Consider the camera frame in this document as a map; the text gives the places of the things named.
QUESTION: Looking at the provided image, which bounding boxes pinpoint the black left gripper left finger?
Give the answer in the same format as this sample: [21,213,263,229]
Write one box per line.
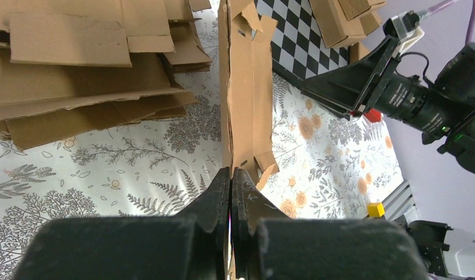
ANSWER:
[13,167,230,279]

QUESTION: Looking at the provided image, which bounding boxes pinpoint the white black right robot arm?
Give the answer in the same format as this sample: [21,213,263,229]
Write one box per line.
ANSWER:
[301,36,475,174]

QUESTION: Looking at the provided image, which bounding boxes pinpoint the black white chessboard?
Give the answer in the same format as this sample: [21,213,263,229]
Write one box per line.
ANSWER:
[255,0,349,87]

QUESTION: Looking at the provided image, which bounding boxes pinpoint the red flat block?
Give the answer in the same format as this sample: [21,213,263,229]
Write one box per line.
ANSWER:
[363,108,382,123]

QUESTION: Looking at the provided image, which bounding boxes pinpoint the stack of flat cardboard sheets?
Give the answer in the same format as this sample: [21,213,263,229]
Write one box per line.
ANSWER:
[0,1,211,151]

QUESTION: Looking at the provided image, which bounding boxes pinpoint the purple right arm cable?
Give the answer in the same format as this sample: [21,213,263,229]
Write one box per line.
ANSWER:
[416,0,475,46]

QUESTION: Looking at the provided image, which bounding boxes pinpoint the floral patterned tablecloth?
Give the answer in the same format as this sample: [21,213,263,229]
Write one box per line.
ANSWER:
[0,3,403,279]

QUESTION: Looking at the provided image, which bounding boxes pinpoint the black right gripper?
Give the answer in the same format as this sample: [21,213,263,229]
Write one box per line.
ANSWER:
[301,36,453,139]

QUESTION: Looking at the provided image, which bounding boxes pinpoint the aluminium frame rail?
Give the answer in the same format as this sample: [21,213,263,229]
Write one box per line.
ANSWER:
[382,180,420,223]

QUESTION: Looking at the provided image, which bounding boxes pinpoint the cardboard box on red block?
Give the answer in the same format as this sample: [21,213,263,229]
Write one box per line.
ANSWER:
[349,42,371,64]

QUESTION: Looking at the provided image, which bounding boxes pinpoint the cardboard box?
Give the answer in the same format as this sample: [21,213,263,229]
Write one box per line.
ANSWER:
[218,1,279,191]
[349,42,371,64]
[309,0,382,48]
[338,0,386,20]

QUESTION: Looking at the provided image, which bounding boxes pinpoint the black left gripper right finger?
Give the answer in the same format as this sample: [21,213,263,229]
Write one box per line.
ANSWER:
[231,168,427,279]

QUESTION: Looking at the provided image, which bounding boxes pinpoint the small yellow cube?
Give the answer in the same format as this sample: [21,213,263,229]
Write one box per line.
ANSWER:
[367,202,385,219]

